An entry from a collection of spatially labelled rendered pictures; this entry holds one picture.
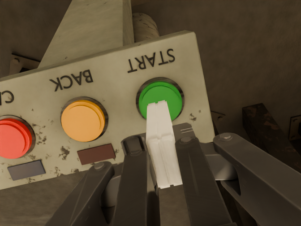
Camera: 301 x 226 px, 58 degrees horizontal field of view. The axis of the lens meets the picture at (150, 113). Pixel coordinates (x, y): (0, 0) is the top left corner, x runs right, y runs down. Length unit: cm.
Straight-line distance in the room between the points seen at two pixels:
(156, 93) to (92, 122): 7
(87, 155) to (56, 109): 5
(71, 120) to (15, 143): 6
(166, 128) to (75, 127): 13
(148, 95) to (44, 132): 11
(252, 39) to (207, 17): 18
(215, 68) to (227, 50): 7
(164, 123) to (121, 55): 11
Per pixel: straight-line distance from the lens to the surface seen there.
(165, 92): 24
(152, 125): 16
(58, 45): 36
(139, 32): 70
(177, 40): 25
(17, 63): 95
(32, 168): 31
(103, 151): 28
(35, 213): 155
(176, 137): 16
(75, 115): 26
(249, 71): 102
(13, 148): 29
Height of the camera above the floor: 81
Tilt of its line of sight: 52 degrees down
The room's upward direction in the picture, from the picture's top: 172 degrees clockwise
